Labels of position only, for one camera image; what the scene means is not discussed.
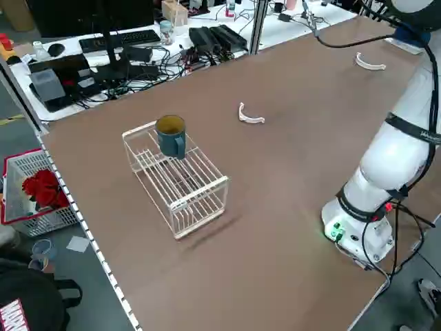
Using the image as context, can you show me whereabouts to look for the grey white sneaker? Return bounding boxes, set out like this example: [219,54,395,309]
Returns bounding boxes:
[417,278,441,319]

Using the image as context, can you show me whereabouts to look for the grey box device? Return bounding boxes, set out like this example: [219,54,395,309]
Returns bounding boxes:
[29,68,68,104]

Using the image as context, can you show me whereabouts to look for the black backpack with red logo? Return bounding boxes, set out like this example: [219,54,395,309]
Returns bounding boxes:
[0,257,83,331]

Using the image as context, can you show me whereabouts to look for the red emergency stop button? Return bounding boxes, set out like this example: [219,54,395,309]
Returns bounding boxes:
[0,32,14,53]

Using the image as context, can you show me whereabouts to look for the large white PVC pipe clamp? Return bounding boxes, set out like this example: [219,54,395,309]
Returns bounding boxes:
[354,52,387,72]

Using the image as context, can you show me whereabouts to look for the black white striped edge strip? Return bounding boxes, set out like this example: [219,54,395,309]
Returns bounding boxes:
[36,132,144,331]

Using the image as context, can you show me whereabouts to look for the large black power adapter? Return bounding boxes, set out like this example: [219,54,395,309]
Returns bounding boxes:
[209,24,249,52]
[188,26,222,54]

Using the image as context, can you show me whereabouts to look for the glass jar with teal lid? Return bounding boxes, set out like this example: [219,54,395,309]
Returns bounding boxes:
[158,19,174,46]

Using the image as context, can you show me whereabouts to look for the white flat board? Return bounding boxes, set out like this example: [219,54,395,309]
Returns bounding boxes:
[383,36,425,56]

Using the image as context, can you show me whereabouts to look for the black base cable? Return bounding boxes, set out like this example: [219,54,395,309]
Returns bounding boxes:
[360,201,437,289]

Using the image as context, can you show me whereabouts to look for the clear plastic cup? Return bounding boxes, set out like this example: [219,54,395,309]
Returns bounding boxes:
[32,239,58,263]

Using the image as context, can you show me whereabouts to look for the aluminium frame post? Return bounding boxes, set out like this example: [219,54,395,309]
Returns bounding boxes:
[248,0,269,55]
[0,57,50,134]

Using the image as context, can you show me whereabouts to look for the small white PVC pipe clamp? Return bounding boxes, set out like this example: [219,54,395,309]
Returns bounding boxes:
[238,101,266,125]

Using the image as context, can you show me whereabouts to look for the teal mug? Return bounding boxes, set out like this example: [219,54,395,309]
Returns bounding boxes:
[154,114,188,161]

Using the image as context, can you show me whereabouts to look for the white desk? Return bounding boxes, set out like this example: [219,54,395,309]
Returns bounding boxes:
[9,0,358,122]

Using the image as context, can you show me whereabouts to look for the blue box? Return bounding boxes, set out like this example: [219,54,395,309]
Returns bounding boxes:
[394,27,431,45]

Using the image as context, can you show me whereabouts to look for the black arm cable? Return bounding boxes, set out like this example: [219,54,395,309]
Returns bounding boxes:
[385,13,441,204]

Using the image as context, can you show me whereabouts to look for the clear plastic bottle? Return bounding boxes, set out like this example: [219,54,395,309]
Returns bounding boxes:
[32,40,50,63]

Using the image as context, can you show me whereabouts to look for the tangled black cables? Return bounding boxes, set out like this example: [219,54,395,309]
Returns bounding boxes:
[74,43,249,110]

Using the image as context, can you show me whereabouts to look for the cream wire rack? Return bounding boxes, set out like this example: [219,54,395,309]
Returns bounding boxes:
[121,120,230,241]

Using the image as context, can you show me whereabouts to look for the white basket with red rim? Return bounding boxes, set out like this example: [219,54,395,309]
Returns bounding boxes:
[0,148,83,238]

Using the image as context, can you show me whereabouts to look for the wooden tissue box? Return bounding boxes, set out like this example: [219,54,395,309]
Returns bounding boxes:
[161,0,189,27]

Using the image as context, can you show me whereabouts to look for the black computer monitor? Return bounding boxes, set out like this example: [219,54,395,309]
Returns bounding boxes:
[25,0,160,83]

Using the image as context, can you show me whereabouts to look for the black keyboard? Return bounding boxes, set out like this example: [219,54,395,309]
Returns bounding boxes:
[78,29,162,54]

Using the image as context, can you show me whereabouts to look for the white card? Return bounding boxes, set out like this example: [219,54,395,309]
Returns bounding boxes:
[65,236,91,254]

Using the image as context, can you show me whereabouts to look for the red artificial flowers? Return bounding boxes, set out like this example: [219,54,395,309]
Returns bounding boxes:
[21,168,71,210]

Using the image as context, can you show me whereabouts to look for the brown cardboard box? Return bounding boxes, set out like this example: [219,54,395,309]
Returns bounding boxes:
[0,0,35,32]

